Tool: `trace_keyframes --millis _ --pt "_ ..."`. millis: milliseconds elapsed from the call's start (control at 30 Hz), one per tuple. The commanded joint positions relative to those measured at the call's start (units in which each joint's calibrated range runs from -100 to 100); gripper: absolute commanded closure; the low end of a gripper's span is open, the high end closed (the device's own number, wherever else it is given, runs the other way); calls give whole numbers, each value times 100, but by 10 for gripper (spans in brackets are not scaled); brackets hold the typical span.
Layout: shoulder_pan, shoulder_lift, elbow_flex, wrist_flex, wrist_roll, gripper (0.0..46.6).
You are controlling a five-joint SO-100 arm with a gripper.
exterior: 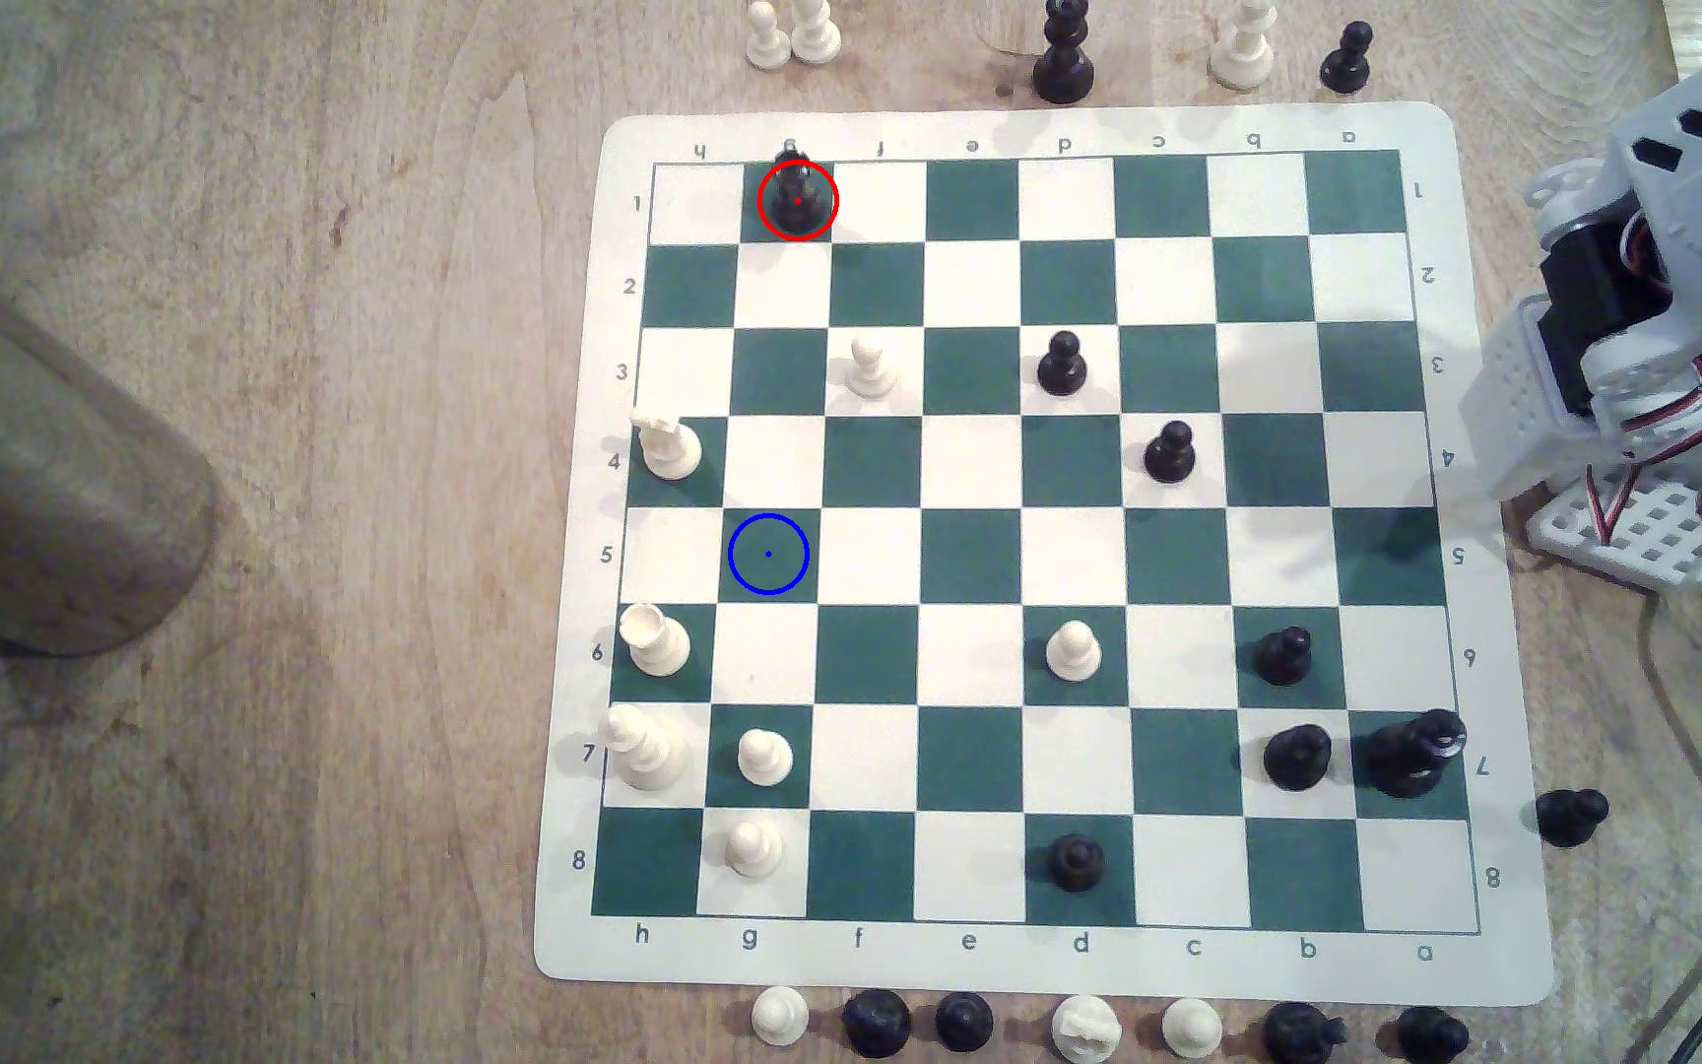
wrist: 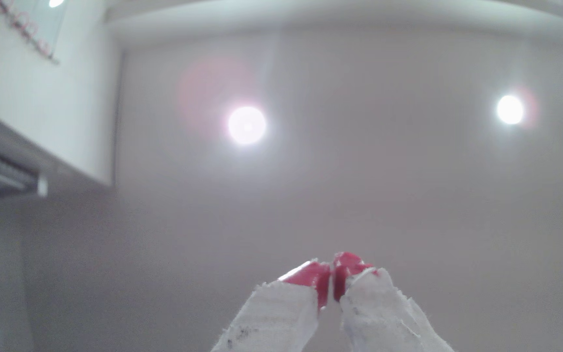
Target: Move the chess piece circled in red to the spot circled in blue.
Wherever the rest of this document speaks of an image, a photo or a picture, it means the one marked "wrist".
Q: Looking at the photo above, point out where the grey metal rail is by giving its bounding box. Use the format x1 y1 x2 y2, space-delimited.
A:
0 141 49 198

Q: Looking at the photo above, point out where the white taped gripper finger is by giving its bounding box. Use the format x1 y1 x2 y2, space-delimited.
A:
333 251 456 352
210 259 332 352

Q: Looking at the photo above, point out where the glass panel with pink chain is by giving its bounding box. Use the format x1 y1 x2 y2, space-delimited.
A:
0 0 69 64

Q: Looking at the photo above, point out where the round ceiling light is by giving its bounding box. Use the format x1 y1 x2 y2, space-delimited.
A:
496 95 526 125
227 106 267 146

